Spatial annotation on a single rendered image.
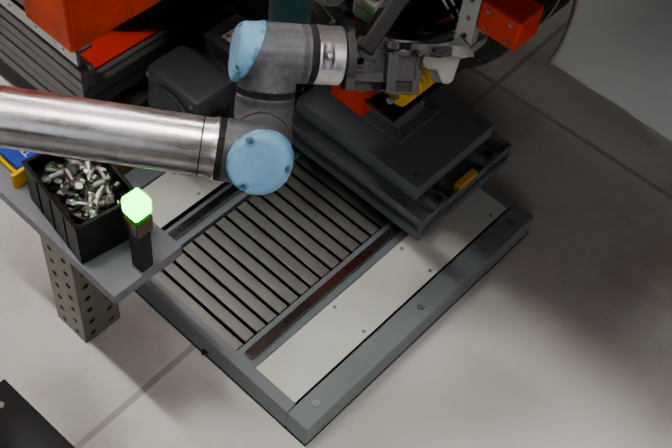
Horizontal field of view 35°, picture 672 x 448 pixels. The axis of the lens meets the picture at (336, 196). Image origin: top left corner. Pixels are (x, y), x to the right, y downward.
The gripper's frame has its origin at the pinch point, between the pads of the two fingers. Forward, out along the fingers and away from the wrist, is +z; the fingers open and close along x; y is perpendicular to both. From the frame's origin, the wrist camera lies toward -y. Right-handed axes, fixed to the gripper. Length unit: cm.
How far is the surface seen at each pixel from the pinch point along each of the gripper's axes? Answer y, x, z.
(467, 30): -3.1, -31.9, 13.1
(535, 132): 23, -111, 69
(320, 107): 18, -98, 3
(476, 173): 31, -82, 39
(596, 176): 33, -98, 81
